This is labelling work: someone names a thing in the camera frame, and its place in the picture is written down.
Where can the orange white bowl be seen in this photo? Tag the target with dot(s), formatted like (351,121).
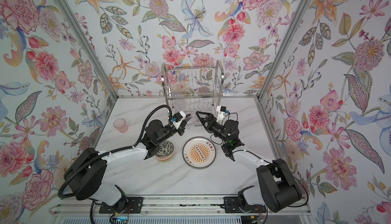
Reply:
(163,159)

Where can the chrome two-tier dish rack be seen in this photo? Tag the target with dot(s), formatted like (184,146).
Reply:
(193,89)

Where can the red patterned bowl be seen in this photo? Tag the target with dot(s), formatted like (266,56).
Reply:
(166,149)

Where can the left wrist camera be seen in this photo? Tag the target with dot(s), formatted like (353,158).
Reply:
(176,119)

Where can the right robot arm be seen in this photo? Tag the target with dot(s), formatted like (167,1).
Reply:
(277,188)

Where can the pink tinted glass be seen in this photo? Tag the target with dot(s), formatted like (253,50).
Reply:
(120,125)

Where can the clear glass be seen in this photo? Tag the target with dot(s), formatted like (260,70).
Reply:
(189,124)

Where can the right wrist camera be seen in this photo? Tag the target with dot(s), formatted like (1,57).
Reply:
(221,112)

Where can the patterned plate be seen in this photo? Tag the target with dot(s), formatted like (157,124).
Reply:
(199,153)

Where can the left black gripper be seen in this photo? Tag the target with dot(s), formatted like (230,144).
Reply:
(179,126)

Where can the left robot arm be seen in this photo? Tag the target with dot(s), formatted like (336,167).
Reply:
(83,180)

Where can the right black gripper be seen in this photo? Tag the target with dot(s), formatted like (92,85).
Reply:
(209,123)

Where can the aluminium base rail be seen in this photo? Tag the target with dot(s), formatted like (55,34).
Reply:
(176,209)

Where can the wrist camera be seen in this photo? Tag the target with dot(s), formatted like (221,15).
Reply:
(176,119)
(221,112)

